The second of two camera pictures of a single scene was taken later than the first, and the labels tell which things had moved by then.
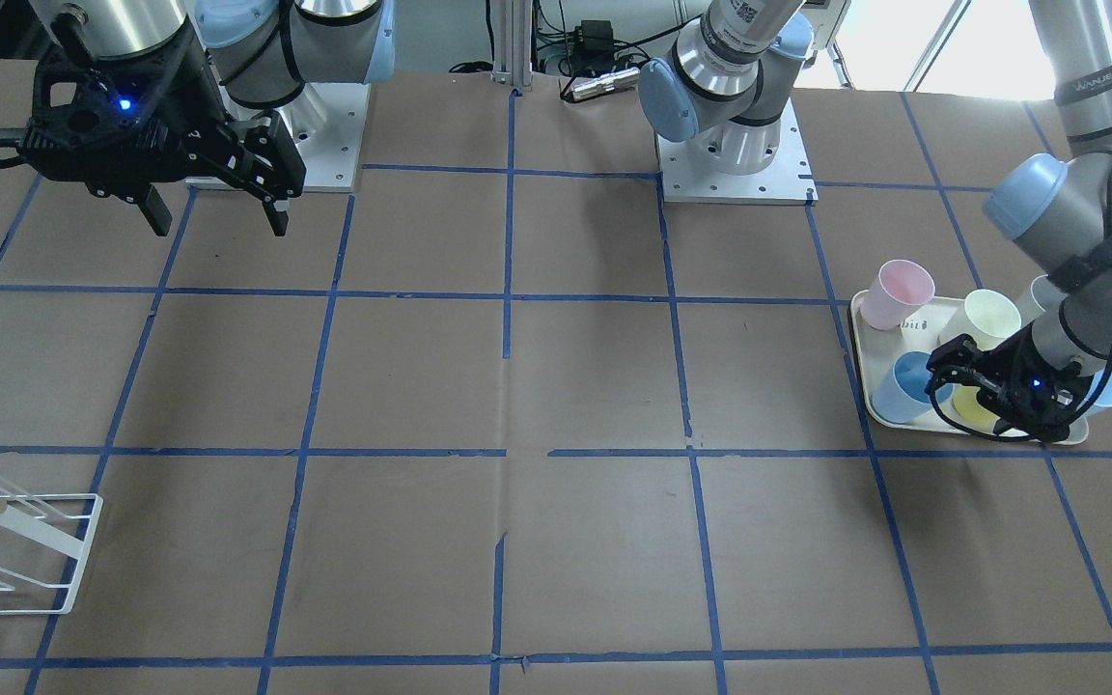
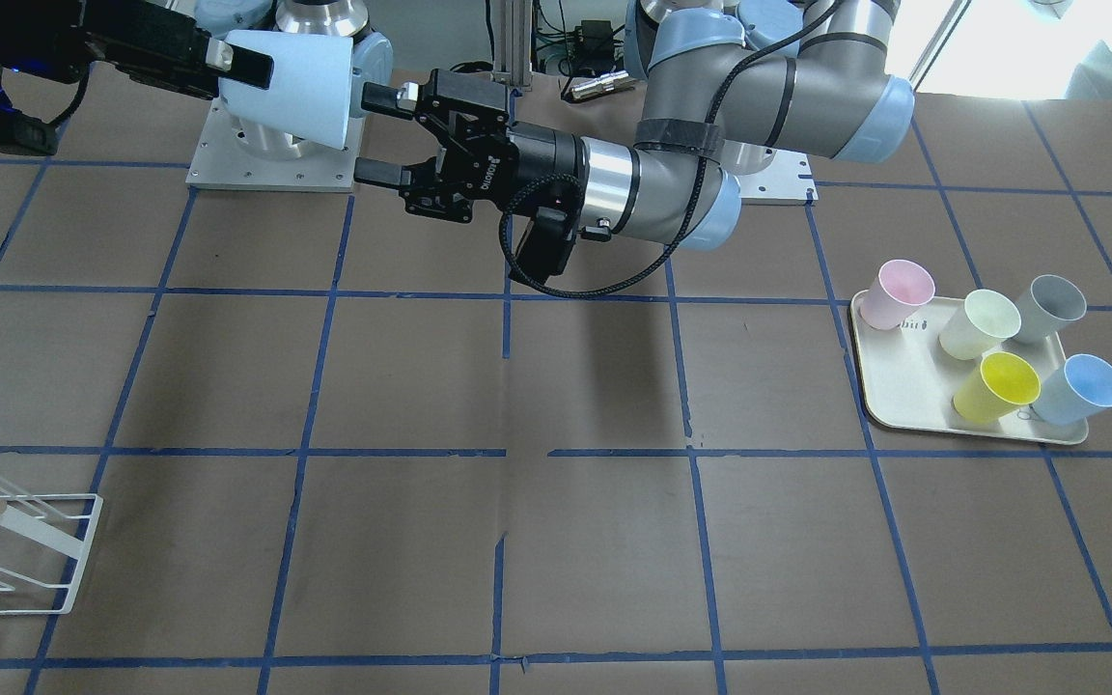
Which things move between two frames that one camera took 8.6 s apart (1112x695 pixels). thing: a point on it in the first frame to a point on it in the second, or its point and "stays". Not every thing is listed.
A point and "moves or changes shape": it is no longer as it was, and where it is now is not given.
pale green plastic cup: [987, 316] stays
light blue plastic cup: [902, 397] moves or changes shape
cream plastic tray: [874, 347] stays
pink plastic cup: [898, 288] stays
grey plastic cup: [1041, 297] stays
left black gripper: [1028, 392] to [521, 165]
